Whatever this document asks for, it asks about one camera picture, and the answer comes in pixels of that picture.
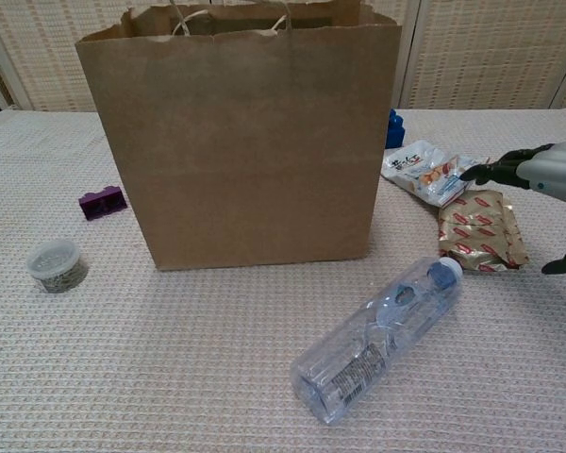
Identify gold foil snack packet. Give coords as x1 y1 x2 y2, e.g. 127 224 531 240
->
438 189 530 274

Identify woven folding screen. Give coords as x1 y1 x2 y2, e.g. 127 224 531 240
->
0 0 566 113

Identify clear plastic water bottle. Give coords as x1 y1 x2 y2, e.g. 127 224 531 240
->
290 256 464 427

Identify blue toy brick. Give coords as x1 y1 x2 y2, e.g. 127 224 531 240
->
387 109 407 148

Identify beige woven tablecloth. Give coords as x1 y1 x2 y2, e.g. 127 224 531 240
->
0 108 566 453

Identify purple toy brick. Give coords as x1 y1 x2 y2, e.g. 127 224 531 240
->
78 186 127 222

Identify brown paper bag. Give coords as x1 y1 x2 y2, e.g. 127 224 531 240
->
75 0 405 272

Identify white peanut snack pouch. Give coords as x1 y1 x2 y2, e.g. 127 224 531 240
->
381 140 491 209

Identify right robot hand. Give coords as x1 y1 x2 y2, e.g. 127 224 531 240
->
459 134 566 276

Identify small clear plastic jar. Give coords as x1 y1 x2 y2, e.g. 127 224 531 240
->
25 238 89 294

